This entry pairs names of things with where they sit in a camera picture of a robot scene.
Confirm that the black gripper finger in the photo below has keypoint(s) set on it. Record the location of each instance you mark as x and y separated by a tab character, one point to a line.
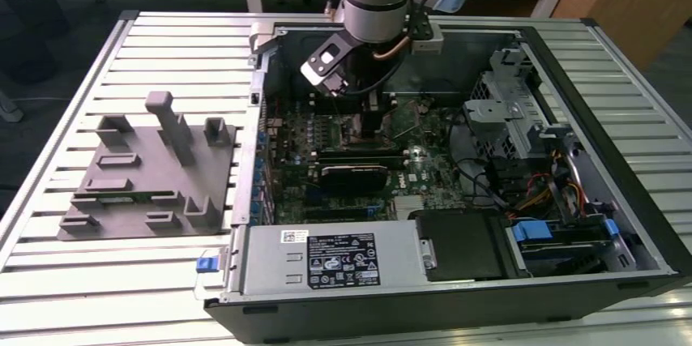
376	119

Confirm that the green motherboard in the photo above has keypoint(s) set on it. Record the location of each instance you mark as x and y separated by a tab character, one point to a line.
437	151

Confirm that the black graphics card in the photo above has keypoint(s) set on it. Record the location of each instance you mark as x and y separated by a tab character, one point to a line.
350	180

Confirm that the silver metal disk bay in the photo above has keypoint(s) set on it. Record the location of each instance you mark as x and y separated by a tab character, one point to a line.
497	119

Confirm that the silver chipset heatsink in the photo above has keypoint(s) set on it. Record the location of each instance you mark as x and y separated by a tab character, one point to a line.
412	208

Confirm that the black expansion slot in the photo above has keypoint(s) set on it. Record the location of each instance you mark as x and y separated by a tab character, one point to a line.
334	213

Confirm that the hard disk in blue carrier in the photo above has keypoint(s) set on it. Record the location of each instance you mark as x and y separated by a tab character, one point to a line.
532	232

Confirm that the silver power supply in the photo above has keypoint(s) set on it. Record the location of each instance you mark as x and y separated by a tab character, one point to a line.
269	265

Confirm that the grey parts rack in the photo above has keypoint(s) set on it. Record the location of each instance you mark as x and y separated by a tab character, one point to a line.
161	200

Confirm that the blue case latch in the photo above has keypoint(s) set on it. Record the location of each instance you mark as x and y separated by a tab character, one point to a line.
208	265

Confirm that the green RAM stick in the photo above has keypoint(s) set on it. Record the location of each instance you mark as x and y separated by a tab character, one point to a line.
140	197

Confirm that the black PC case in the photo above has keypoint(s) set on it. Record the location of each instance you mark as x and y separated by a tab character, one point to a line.
432	313

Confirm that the wooden cabinet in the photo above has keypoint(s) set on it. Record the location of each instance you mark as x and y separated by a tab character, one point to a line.
637	5

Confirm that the black office chair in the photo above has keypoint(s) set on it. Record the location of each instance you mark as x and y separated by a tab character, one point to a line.
32	38

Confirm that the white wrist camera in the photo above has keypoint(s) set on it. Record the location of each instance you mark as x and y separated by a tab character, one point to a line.
316	70

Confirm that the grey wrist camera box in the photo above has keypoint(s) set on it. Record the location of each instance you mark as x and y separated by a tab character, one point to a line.
426	44

